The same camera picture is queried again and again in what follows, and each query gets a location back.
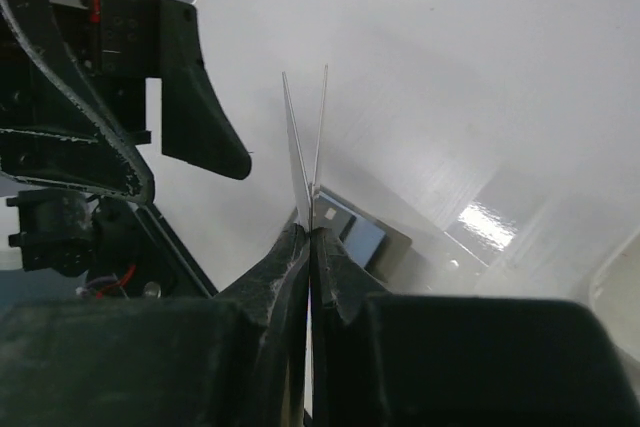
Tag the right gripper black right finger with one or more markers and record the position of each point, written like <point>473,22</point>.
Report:
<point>385,359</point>

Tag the white plastic tray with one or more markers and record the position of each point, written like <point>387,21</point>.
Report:
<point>613,297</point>

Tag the grey blue card holder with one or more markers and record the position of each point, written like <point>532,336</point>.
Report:
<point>343,236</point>

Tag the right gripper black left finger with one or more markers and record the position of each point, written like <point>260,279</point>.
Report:
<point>235,359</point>

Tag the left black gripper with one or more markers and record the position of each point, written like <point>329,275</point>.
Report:
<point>72,95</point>

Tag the gold VIP card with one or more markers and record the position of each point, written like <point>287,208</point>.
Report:
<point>317,155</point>

